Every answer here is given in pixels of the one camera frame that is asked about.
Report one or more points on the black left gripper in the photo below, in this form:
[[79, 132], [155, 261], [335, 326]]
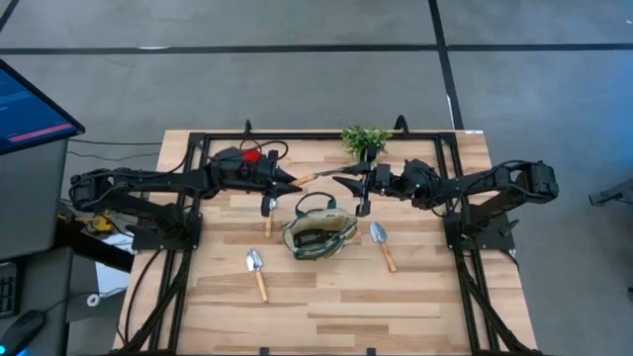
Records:
[[257, 180]]

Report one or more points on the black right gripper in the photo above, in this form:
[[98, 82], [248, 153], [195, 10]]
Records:
[[381, 190]]

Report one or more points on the cream green-trimmed gardening bag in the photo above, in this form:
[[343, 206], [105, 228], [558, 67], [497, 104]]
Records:
[[346, 227]]

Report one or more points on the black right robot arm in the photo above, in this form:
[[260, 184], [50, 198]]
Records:
[[494, 183]]

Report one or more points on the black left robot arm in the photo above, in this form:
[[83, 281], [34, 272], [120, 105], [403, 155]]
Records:
[[148, 184]]

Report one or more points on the green potted plant white pot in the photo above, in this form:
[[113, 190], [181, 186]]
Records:
[[363, 141]]

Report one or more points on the white label sticker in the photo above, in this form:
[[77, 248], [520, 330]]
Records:
[[474, 131]]

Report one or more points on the black table clamp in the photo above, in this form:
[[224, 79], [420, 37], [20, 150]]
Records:
[[264, 352], [371, 352]]

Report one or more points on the yellow black tool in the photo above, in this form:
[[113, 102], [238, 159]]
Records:
[[101, 223]]

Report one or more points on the white paper sheet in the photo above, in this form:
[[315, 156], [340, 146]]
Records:
[[111, 277]]

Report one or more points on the black desk leg beam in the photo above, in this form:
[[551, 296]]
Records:
[[94, 252]]

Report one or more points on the white tape roll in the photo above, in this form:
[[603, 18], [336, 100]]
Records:
[[89, 300]]

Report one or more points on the grey cabinet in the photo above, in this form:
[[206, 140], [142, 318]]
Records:
[[29, 198]]

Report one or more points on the black tripod leg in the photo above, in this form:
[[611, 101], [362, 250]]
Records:
[[610, 195]]

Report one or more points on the dark grey desk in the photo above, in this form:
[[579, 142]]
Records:
[[44, 282]]

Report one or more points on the blue lit computer screen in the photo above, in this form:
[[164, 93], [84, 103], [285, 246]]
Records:
[[29, 114]]

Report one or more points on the black keyboard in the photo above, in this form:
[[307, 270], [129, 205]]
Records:
[[7, 292]]

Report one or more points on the black computer mouse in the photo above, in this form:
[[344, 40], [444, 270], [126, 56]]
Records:
[[22, 331]]

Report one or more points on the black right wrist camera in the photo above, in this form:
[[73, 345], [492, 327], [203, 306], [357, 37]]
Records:
[[382, 175]]

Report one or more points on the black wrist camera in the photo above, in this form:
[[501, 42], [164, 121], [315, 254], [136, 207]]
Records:
[[382, 175], [235, 160]]

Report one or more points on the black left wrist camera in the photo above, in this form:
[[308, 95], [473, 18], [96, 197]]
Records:
[[235, 160]]

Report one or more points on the black metal table frame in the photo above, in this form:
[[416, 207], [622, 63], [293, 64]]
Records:
[[321, 136]]

